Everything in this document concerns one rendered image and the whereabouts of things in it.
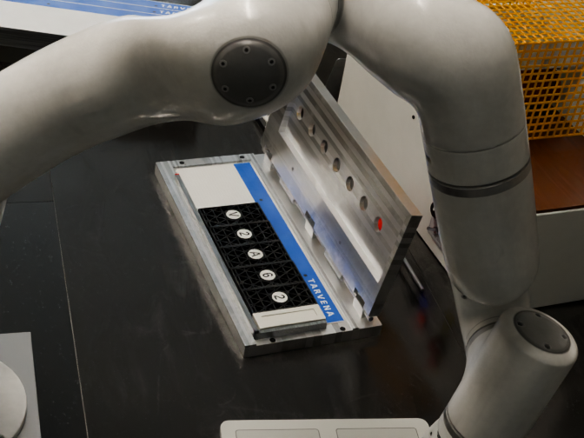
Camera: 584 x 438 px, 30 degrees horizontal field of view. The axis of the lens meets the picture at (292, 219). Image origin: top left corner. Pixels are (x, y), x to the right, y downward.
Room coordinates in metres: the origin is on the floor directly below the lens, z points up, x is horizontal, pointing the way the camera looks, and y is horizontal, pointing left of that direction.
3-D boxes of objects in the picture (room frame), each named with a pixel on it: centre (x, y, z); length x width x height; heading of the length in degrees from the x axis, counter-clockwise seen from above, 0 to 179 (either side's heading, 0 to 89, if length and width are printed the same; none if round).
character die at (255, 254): (1.26, 0.04, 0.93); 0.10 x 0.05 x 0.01; 117
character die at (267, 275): (1.22, 0.02, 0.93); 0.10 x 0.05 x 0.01; 117
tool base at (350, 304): (1.31, 0.04, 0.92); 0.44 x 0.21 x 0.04; 28
